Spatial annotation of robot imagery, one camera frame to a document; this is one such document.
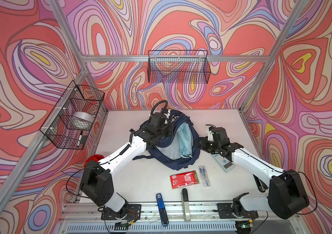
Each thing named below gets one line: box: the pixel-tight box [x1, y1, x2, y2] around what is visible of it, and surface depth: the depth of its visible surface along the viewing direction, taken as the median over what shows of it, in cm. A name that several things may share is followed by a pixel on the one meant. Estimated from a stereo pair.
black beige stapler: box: [181, 188, 191, 222], surface depth 75 cm
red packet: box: [169, 170, 200, 189], surface depth 85 cm
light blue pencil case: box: [177, 121, 193, 158], surface depth 88 cm
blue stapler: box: [155, 193, 169, 227], surface depth 74 cm
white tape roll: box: [67, 111, 94, 130], surface depth 74 cm
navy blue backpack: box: [132, 109, 201, 171], surface depth 90 cm
